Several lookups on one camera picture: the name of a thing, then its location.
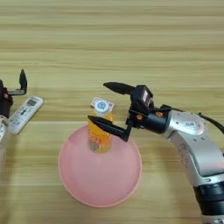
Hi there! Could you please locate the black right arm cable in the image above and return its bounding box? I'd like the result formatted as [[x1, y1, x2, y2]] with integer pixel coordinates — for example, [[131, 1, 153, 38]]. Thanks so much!
[[159, 104, 224, 135]]

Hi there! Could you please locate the pink round plate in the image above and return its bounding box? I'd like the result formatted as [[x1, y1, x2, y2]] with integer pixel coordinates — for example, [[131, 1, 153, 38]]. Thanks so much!
[[57, 124, 144, 208]]

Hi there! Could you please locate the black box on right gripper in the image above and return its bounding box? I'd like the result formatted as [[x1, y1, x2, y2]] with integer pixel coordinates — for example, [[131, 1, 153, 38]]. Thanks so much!
[[130, 84, 155, 116]]

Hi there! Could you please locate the white red card box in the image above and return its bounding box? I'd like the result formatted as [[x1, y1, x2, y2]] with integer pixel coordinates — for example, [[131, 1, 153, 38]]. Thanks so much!
[[90, 96, 116, 114]]

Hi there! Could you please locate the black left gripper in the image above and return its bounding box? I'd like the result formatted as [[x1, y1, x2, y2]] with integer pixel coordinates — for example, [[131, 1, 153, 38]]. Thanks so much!
[[0, 68, 28, 119]]

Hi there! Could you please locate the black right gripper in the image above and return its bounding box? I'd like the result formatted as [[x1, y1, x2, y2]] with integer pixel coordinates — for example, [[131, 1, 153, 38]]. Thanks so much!
[[87, 81, 171, 143]]

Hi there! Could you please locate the white remote control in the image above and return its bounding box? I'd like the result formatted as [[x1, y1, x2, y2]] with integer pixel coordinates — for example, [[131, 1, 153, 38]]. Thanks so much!
[[7, 95, 45, 136]]

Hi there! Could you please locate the orange juice bottle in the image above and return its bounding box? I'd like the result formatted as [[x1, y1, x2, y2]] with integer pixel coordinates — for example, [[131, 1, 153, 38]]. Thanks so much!
[[87, 100, 116, 154]]

